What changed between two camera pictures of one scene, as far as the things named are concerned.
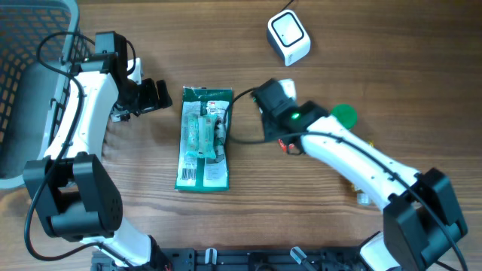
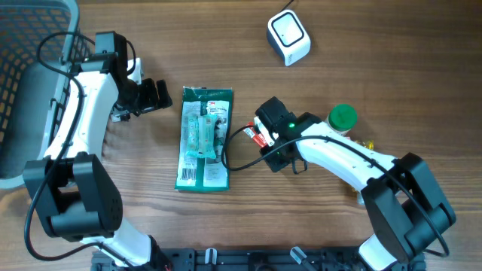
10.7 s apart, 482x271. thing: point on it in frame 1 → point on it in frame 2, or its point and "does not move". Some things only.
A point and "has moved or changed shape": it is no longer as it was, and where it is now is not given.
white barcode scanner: [288, 37] does not move
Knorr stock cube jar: [346, 114] does not move
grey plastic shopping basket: [40, 40] does not move
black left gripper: [150, 101] does not move
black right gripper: [269, 134] → [274, 163]
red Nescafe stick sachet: [285, 147] has moved or changed shape
